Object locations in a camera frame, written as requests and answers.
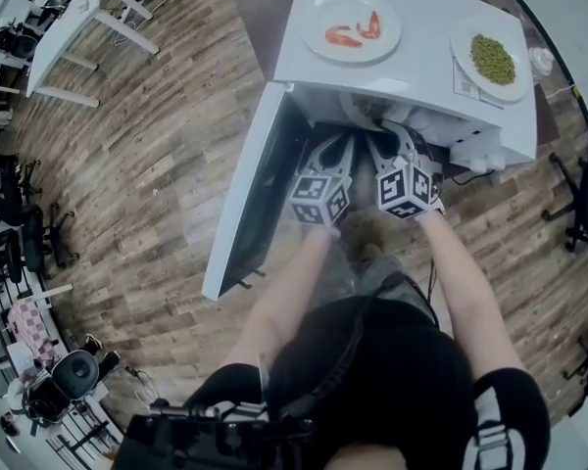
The red cooked shrimp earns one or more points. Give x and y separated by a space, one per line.
372 27
345 42

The person's black t-shirt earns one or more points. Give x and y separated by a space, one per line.
397 380

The fried rice food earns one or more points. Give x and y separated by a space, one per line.
367 106

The person's left forearm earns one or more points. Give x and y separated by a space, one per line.
284 296

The person's grey trousers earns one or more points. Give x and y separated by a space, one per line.
387 277

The black swivel chair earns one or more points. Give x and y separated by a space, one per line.
33 238
5 199

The black metal rack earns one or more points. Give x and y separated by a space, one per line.
0 282

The pink checked cloth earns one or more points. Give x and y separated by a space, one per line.
29 326

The person's right forearm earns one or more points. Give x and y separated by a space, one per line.
463 292

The white microwave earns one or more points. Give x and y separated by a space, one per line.
421 13

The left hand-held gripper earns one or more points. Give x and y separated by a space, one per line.
316 189

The clear plastic container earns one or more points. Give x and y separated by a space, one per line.
541 64

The white plate with shrimp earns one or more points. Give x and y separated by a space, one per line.
353 3

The grey-rimmed black round chair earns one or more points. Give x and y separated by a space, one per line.
76 372

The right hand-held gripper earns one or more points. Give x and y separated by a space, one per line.
404 189

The green peas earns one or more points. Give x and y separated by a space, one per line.
492 59

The white table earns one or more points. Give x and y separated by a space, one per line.
63 32

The black chest camera rig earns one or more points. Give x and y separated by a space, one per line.
191 438

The white plate with peas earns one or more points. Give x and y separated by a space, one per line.
460 42

